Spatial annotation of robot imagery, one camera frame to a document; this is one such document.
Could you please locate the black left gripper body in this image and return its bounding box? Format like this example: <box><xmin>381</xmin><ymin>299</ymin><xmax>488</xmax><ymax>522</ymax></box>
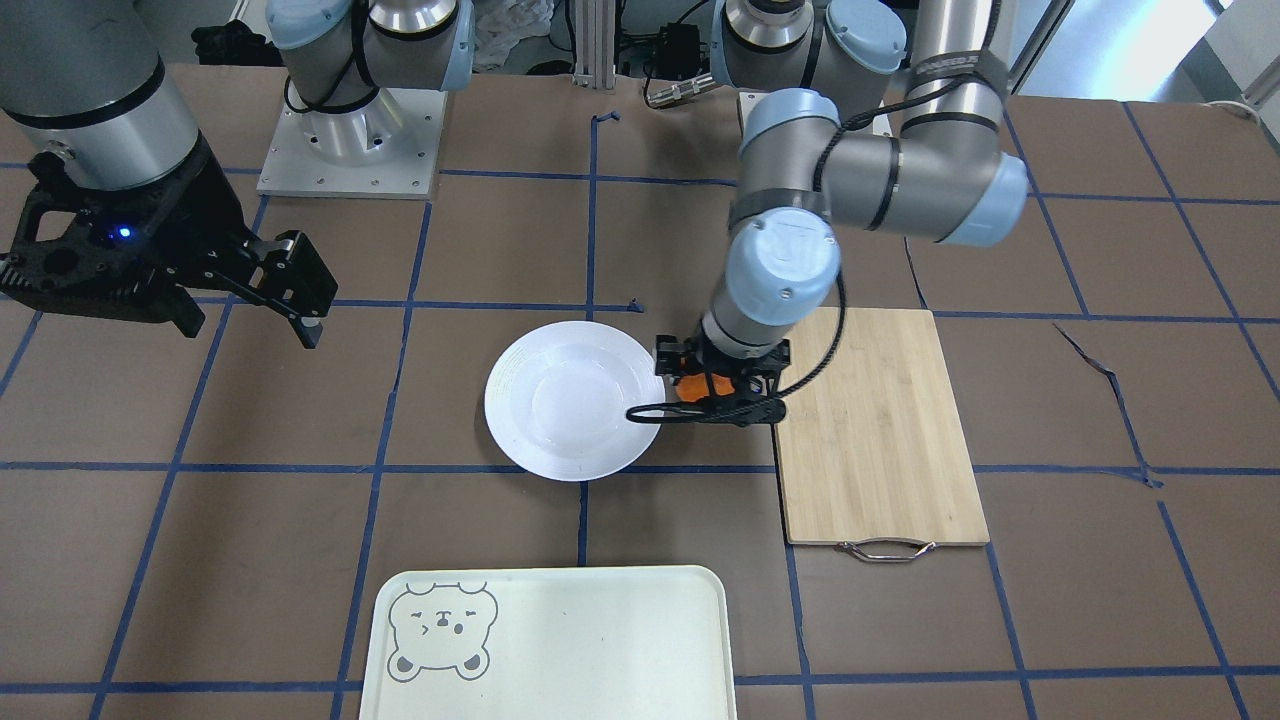
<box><xmin>655</xmin><ymin>334</ymin><xmax>791</xmax><ymax>427</ymax></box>

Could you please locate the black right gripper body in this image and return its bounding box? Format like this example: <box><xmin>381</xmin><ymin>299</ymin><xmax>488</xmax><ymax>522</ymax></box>
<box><xmin>1</xmin><ymin>138</ymin><xmax>251</xmax><ymax>337</ymax></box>

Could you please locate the orange fruit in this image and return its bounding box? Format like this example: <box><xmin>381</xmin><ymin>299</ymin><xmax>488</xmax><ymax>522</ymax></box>
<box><xmin>675</xmin><ymin>373</ymin><xmax>735</xmax><ymax>404</ymax></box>

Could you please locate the white round plate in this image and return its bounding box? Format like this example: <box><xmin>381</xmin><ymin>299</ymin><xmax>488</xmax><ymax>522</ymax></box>
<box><xmin>484</xmin><ymin>322</ymin><xmax>666</xmax><ymax>482</ymax></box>

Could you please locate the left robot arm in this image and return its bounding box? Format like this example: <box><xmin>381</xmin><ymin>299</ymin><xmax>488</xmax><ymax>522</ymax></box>
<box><xmin>626</xmin><ymin>1</ymin><xmax>1028</xmax><ymax>427</ymax></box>

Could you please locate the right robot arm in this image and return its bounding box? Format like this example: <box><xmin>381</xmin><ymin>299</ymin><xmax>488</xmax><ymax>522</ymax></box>
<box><xmin>3</xmin><ymin>1</ymin><xmax>475</xmax><ymax>348</ymax></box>

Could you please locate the cream bear tray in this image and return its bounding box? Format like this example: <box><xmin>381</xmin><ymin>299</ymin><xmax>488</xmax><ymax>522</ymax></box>
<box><xmin>360</xmin><ymin>565</ymin><xmax>737</xmax><ymax>719</ymax></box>

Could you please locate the bamboo cutting board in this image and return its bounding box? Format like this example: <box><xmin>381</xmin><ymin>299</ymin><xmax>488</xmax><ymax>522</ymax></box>
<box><xmin>774</xmin><ymin>307</ymin><xmax>989</xmax><ymax>562</ymax></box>

